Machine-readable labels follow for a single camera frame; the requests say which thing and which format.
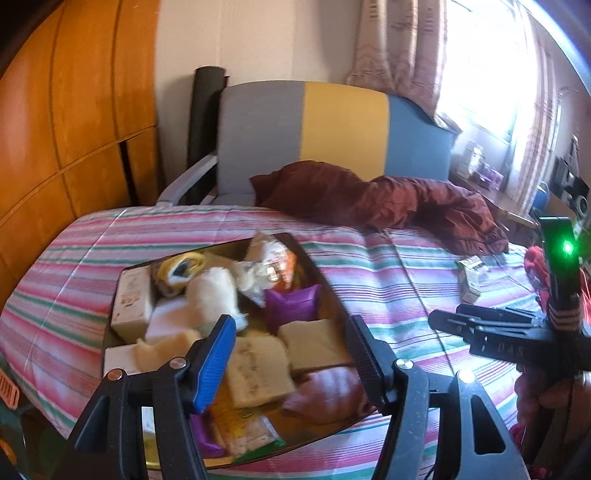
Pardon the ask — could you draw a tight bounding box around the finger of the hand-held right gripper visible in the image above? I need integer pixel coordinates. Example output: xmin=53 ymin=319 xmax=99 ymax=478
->
xmin=428 ymin=310 xmax=550 ymax=342
xmin=458 ymin=304 xmax=548 ymax=329

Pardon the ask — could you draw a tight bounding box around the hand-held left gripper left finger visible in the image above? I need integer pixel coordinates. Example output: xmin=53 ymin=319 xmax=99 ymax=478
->
xmin=60 ymin=315 xmax=237 ymax=480

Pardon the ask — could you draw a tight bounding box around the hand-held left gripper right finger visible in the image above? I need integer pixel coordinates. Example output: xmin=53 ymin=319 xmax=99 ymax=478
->
xmin=347 ymin=315 xmax=527 ymax=480

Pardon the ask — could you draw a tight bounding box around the pink plastic packet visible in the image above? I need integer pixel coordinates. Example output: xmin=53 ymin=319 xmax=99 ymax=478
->
xmin=281 ymin=367 xmax=370 ymax=423

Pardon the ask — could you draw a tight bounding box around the white sponge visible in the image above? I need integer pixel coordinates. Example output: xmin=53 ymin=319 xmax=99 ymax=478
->
xmin=145 ymin=298 xmax=197 ymax=342

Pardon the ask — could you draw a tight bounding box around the purple packet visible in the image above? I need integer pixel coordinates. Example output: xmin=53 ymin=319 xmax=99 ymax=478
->
xmin=263 ymin=284 xmax=324 ymax=333
xmin=191 ymin=411 xmax=227 ymax=455

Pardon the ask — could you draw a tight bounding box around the yellow green snack packet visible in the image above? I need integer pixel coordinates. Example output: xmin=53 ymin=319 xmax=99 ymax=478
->
xmin=210 ymin=388 xmax=287 ymax=457

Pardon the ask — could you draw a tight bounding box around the gold tray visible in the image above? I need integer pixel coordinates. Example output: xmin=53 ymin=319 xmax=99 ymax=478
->
xmin=99 ymin=232 xmax=393 ymax=472

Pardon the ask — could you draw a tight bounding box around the yellow knit cloth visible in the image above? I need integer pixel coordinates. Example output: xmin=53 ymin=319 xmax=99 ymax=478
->
xmin=154 ymin=251 xmax=204 ymax=296

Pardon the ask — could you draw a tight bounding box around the tall cream box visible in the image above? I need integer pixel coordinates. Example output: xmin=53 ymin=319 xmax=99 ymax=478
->
xmin=111 ymin=265 xmax=154 ymax=343

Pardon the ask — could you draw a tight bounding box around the orange snack packet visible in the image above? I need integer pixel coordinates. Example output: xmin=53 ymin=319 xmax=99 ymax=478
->
xmin=238 ymin=233 xmax=298 ymax=308

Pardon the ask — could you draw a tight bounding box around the green white box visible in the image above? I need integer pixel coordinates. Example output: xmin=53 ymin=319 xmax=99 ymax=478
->
xmin=455 ymin=256 xmax=491 ymax=301

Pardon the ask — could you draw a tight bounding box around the red cloth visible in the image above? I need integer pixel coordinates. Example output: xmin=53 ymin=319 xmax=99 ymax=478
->
xmin=524 ymin=246 xmax=555 ymax=301

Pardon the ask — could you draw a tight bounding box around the striped blanket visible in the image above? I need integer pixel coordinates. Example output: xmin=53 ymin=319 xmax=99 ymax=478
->
xmin=0 ymin=205 xmax=546 ymax=480

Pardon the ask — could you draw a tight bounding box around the wooden desk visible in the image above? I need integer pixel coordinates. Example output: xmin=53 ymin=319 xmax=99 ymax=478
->
xmin=450 ymin=171 xmax=541 ymax=227

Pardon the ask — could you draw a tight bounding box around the black tripod equipment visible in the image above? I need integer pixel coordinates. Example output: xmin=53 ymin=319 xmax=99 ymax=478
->
xmin=551 ymin=138 xmax=589 ymax=217

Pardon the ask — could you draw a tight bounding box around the maroon cloth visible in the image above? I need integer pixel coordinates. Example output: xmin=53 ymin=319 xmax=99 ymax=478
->
xmin=252 ymin=161 xmax=509 ymax=257

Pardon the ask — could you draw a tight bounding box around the sheer striped curtain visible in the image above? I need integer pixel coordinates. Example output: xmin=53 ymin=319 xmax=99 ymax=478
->
xmin=505 ymin=41 xmax=561 ymax=208

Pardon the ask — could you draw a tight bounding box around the orange plastic basket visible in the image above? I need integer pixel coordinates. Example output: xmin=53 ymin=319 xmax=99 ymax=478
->
xmin=0 ymin=369 xmax=21 ymax=411

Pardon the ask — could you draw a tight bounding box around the grey yellow blue chair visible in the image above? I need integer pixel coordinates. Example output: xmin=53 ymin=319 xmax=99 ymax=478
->
xmin=157 ymin=80 xmax=462 ymax=206

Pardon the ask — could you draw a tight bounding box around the black rolled mat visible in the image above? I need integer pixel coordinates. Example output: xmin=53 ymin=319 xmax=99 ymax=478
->
xmin=187 ymin=66 xmax=228 ymax=204

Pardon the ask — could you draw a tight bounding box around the patterned pink curtain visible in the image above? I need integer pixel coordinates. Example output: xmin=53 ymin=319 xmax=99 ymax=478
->
xmin=346 ymin=0 xmax=448 ymax=116

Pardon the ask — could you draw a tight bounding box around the wooden wardrobe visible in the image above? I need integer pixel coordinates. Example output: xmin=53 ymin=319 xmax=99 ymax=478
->
xmin=0 ymin=0 xmax=162 ymax=305

